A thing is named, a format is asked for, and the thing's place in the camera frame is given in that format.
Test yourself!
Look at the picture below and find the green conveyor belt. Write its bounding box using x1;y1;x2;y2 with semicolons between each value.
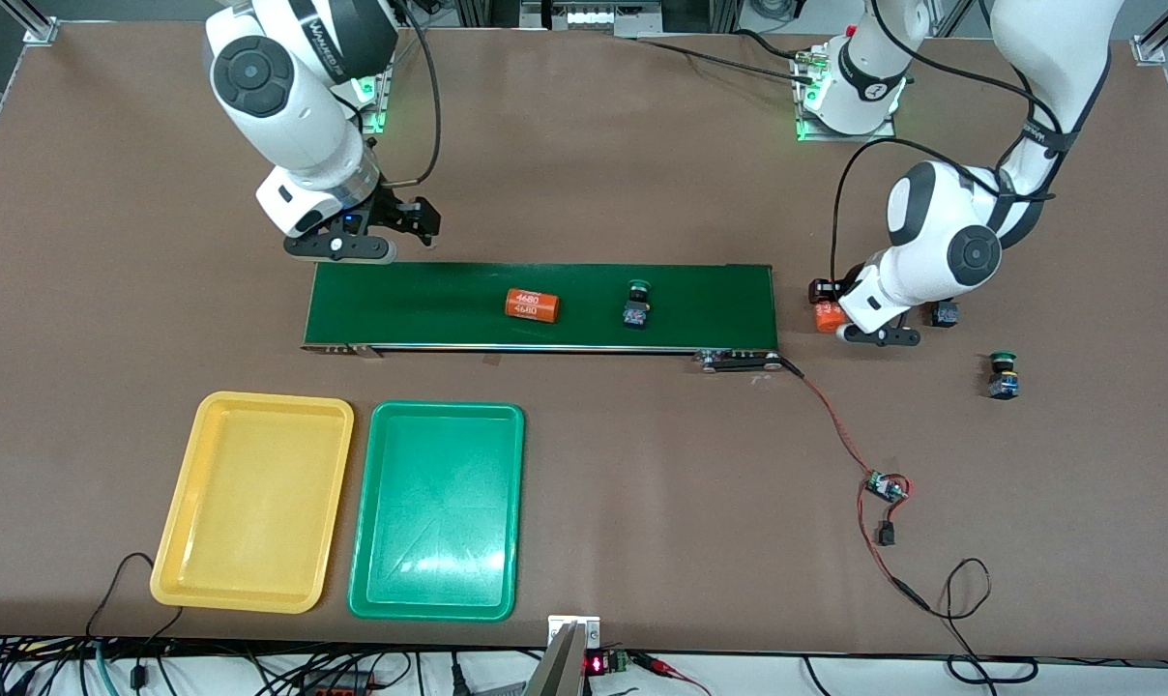
301;259;783;374

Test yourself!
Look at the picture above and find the control box with white lights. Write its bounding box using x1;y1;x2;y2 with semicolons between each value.
519;0;664;32

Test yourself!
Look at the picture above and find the green plastic tray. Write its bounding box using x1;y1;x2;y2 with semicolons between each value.
347;400;527;622

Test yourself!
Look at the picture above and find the yellow plastic tray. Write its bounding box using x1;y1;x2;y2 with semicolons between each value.
149;391;355;615

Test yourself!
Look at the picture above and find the red clip lead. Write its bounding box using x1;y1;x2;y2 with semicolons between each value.
632;653;713;696

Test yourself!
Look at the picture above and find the red terminal block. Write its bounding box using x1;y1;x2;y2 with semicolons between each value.
299;672;377;696

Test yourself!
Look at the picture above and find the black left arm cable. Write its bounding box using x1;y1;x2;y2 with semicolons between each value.
829;0;1068;283

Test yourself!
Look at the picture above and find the red and black wire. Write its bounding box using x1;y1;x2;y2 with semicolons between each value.
780;358;933;612

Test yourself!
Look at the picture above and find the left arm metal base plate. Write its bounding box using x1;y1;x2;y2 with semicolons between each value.
795;48;899;144

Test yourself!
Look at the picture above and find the long black cable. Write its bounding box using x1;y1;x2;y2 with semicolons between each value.
632;27;817;83

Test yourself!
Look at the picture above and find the looped black cable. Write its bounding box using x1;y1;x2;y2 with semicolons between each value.
918;558;1039;685

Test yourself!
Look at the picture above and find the aluminium frame corner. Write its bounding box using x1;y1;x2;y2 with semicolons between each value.
21;0;60;44
1132;0;1168;67

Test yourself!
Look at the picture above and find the silver mounting bracket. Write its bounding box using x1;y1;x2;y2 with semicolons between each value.
547;615;601;647

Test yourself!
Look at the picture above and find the grey camera pole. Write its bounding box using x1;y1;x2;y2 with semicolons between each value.
523;622;585;696

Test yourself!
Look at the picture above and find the thin black cable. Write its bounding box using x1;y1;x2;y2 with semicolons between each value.
86;552;185;687

